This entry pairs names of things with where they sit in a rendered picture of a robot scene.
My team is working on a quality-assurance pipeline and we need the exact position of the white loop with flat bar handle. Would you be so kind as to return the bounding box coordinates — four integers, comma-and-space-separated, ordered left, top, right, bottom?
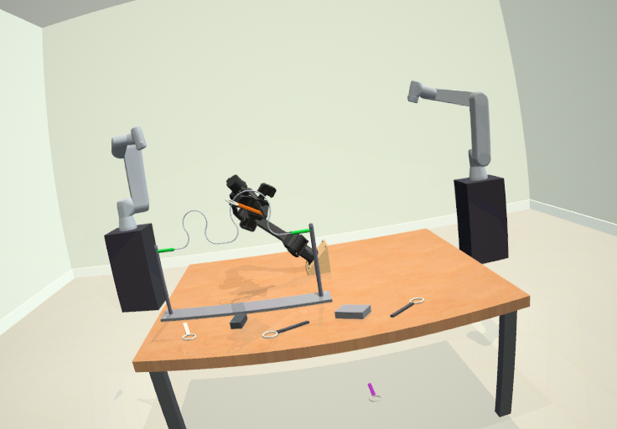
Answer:
182, 323, 197, 340

